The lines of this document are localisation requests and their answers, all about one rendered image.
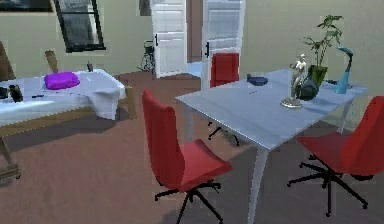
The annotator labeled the wooden bed with white sheet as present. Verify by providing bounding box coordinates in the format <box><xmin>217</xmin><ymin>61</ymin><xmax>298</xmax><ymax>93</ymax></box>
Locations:
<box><xmin>0</xmin><ymin>49</ymin><xmax>138</xmax><ymax>184</ymax></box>

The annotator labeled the small dark object on bed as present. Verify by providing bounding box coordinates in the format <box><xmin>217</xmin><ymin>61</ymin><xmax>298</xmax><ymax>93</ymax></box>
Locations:
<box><xmin>8</xmin><ymin>84</ymin><xmax>24</xmax><ymax>103</ymax></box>

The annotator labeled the red office chair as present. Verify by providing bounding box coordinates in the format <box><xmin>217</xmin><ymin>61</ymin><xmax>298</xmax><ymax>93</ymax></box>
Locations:
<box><xmin>207</xmin><ymin>52</ymin><xmax>241</xmax><ymax>147</ymax></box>
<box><xmin>286</xmin><ymin>95</ymin><xmax>384</xmax><ymax>218</ymax></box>
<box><xmin>141</xmin><ymin>88</ymin><xmax>234</xmax><ymax>224</ymax></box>

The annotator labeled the pale blue table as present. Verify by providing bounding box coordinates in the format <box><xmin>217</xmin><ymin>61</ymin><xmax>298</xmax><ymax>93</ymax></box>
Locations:
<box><xmin>174</xmin><ymin>68</ymin><xmax>368</xmax><ymax>224</ymax></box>

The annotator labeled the dark blue bowl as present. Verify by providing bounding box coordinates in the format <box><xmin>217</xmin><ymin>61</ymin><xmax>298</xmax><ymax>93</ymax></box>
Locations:
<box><xmin>246</xmin><ymin>73</ymin><xmax>269</xmax><ymax>87</ymax></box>

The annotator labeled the white room door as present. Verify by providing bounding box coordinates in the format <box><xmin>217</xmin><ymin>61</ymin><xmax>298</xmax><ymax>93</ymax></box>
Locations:
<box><xmin>150</xmin><ymin>0</ymin><xmax>188</xmax><ymax>79</ymax></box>
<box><xmin>200</xmin><ymin>0</ymin><xmax>247</xmax><ymax>90</ymax></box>

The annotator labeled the silver figure statue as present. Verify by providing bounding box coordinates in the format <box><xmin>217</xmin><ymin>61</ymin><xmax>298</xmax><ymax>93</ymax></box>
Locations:
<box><xmin>280</xmin><ymin>53</ymin><xmax>308</xmax><ymax>109</ymax></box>

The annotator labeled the dark round vase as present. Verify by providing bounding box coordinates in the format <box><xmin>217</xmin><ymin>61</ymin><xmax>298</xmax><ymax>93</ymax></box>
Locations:
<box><xmin>297</xmin><ymin>75</ymin><xmax>320</xmax><ymax>102</ymax></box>

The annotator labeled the purple pillow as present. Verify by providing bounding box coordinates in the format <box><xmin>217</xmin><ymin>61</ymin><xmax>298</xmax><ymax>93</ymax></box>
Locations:
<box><xmin>44</xmin><ymin>71</ymin><xmax>81</xmax><ymax>91</ymax></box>

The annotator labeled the black framed window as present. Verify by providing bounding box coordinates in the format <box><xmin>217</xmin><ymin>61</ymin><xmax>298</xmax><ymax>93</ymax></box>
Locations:
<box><xmin>53</xmin><ymin>0</ymin><xmax>107</xmax><ymax>54</ymax></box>

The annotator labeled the green house plant in pot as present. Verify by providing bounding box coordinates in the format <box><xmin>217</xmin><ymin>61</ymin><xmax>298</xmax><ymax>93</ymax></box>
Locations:
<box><xmin>303</xmin><ymin>14</ymin><xmax>344</xmax><ymax>88</ymax></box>

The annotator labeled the light blue desk lamp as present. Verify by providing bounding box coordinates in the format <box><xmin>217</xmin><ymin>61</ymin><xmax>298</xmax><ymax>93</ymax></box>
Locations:
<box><xmin>334</xmin><ymin>45</ymin><xmax>355</xmax><ymax>95</ymax></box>

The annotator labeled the dark framed picture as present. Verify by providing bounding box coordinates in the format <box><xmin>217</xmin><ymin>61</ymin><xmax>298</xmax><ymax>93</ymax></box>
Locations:
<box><xmin>0</xmin><ymin>0</ymin><xmax>54</xmax><ymax>14</ymax></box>

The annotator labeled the black wire stand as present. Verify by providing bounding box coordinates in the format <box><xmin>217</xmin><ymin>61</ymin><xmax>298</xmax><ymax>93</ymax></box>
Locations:
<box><xmin>139</xmin><ymin>40</ymin><xmax>156</xmax><ymax>73</ymax></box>

